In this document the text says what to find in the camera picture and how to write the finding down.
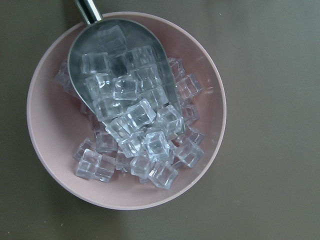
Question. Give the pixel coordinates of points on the pile of clear ice cubes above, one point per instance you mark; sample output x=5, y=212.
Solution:
x=136, y=129

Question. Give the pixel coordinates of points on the metal ice scoop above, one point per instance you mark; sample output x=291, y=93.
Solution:
x=115, y=45

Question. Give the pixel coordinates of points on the pink bowl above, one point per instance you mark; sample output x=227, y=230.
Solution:
x=56, y=126

